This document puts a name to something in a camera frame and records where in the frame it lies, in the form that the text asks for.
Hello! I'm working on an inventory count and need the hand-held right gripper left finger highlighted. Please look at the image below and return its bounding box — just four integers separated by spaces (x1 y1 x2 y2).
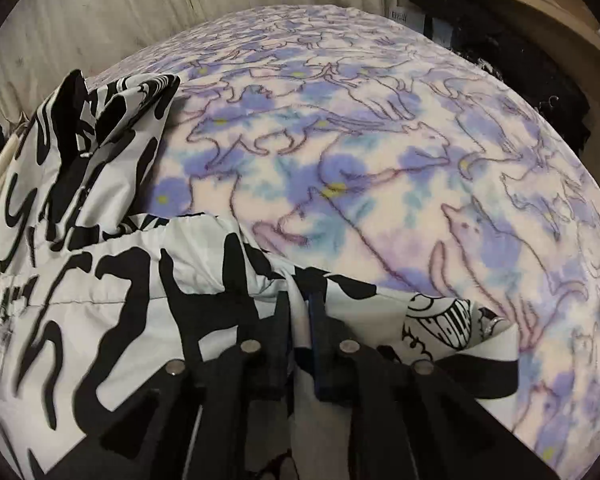
45 292 296 480

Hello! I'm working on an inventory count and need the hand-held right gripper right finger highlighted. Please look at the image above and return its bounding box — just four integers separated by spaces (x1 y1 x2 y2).
307 291 561 480

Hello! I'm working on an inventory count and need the white black printed jacket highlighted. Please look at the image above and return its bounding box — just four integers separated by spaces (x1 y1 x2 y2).
0 69 521 480

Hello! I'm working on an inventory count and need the purple cat print blanket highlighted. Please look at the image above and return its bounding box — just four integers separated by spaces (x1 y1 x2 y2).
87 4 600 480

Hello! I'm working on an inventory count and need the white labelled box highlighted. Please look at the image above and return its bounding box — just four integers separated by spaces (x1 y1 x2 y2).
387 5 428 32

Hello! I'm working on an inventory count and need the pale patterned curtain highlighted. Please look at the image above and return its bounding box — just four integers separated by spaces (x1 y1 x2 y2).
0 0 406 128

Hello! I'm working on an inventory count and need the wooden shelf unit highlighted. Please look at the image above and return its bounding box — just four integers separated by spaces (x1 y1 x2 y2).
397 0 600 63

